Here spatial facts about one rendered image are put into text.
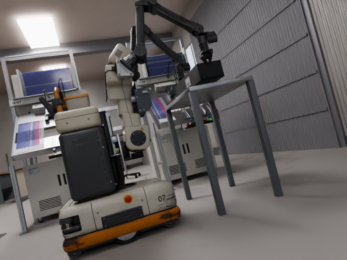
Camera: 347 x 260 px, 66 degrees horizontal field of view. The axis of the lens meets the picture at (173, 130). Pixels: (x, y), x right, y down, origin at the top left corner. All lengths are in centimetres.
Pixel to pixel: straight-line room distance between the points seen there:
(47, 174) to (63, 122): 161
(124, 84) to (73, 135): 50
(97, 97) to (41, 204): 723
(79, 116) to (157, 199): 65
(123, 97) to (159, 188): 66
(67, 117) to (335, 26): 286
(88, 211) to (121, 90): 80
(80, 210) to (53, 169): 163
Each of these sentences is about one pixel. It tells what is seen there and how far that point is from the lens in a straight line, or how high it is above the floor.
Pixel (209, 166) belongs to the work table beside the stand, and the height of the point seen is 30.
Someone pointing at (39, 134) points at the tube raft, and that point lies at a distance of 309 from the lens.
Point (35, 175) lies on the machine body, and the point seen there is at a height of 50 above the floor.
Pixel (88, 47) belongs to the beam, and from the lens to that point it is 707.
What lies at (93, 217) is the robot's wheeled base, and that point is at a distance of 159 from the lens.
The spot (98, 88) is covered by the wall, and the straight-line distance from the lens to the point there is 1017.
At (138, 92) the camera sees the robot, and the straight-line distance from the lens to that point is 181.
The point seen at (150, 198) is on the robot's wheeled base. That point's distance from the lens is 160.
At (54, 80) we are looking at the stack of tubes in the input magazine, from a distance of 346.
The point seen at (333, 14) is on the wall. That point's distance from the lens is 352.
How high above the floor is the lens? 48
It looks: 3 degrees up
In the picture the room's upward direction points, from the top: 14 degrees counter-clockwise
